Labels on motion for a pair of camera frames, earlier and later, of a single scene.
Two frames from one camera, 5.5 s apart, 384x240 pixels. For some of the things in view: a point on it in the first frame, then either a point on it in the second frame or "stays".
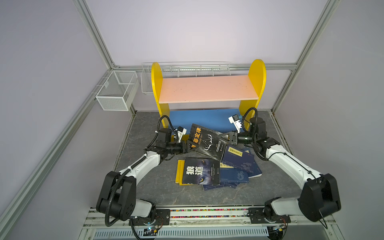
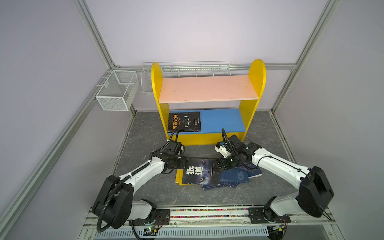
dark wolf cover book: (201, 171) stays
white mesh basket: (118, 91) stays
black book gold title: (208, 142) -> (186, 121)
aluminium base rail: (207, 224) stays
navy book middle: (228, 174) stays
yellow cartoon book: (180, 172) stays
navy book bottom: (232, 185) stays
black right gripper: (233, 137) -> (225, 167)
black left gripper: (186, 145) -> (184, 164)
